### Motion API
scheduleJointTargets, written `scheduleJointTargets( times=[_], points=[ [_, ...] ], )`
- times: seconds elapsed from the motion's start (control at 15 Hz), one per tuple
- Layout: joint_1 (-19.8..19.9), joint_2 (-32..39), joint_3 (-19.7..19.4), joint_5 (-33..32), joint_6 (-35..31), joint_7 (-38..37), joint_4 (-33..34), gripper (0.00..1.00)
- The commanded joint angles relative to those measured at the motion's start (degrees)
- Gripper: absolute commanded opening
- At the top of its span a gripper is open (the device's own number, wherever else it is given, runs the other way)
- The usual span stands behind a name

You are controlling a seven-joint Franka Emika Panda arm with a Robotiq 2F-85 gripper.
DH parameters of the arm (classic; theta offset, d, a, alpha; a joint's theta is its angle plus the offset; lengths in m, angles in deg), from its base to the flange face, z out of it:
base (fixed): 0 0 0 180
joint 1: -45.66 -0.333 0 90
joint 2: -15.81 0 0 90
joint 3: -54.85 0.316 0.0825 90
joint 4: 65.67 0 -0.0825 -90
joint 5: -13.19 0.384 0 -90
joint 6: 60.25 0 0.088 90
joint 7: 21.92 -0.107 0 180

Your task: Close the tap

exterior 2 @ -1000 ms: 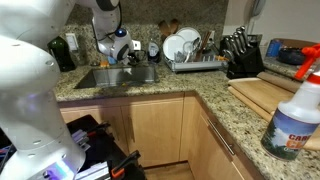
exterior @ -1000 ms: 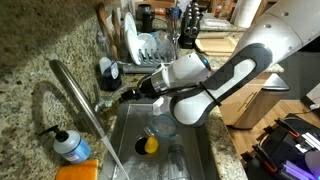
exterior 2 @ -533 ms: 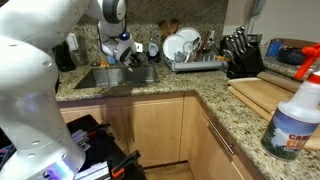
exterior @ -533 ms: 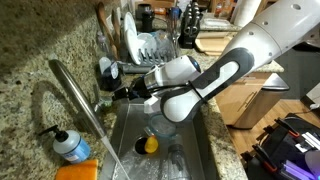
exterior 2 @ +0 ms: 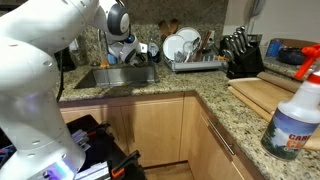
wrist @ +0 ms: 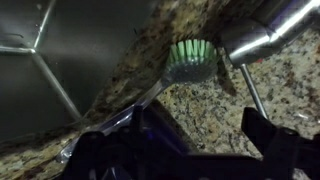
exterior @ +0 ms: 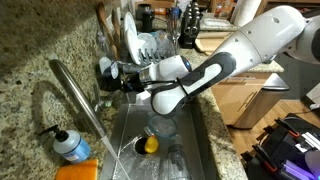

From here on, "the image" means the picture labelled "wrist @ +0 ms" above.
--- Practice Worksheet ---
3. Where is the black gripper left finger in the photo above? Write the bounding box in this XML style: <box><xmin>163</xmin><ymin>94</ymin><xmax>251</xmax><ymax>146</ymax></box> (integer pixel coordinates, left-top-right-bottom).
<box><xmin>62</xmin><ymin>105</ymin><xmax>188</xmax><ymax>180</ymax></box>

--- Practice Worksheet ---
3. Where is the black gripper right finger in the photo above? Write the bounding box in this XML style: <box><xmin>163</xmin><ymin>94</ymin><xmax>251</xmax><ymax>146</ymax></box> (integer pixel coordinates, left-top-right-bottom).
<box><xmin>240</xmin><ymin>106</ymin><xmax>320</xmax><ymax>180</ymax></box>

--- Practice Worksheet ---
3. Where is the thin chrome faucet lever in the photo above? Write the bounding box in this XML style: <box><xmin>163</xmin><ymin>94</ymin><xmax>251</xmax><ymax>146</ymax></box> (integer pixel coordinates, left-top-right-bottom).
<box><xmin>239</xmin><ymin>63</ymin><xmax>270</xmax><ymax>120</ymax></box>

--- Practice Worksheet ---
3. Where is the stainless steel sink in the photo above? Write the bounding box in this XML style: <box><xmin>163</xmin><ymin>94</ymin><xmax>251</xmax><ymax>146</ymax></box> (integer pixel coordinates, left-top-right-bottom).
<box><xmin>0</xmin><ymin>0</ymin><xmax>158</xmax><ymax>142</ymax></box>

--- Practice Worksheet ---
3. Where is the green bristle dish brush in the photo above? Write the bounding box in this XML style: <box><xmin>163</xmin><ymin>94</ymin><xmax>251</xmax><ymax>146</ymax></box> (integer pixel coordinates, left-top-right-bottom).
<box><xmin>55</xmin><ymin>38</ymin><xmax>222</xmax><ymax>165</ymax></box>

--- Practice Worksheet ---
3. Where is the chrome gooseneck faucet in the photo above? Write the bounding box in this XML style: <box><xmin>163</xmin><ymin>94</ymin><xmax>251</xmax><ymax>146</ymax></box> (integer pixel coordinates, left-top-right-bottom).
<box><xmin>219</xmin><ymin>0</ymin><xmax>320</xmax><ymax>70</ymax></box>

